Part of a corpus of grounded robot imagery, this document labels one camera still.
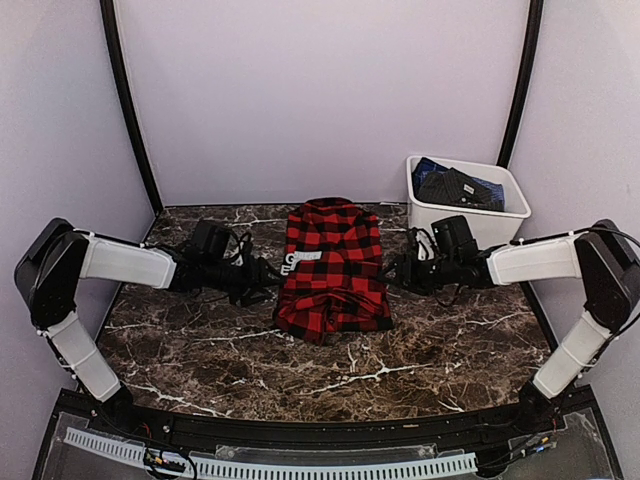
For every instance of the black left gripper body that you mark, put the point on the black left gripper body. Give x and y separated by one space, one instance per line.
238 283

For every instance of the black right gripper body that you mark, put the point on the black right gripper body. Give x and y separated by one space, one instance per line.
425 280

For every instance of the red black plaid shirt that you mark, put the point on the red black plaid shirt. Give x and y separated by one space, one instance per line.
331 265

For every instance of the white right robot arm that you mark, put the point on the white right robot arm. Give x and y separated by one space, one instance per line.
591 272

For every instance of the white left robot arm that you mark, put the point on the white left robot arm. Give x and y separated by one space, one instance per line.
62 256

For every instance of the white plastic bin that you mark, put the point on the white plastic bin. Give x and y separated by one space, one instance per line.
489 228

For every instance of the grey striped shirt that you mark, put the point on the grey striped shirt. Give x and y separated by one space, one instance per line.
450 188

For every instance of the dark blue plaid shirt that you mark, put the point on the dark blue plaid shirt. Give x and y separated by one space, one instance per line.
426 165

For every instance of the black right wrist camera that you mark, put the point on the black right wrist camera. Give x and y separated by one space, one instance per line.
449 239

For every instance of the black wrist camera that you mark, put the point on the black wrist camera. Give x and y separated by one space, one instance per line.
449 239
212 243

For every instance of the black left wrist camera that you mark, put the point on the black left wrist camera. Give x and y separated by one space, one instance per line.
212 243

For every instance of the black front rail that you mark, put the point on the black front rail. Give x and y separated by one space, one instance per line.
481 428

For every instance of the black left frame post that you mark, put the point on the black left frame post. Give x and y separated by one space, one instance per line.
126 101

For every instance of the black frame post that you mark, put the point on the black frame post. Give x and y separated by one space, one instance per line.
526 64
126 101

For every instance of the black right frame post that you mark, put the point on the black right frame post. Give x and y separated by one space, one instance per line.
526 64

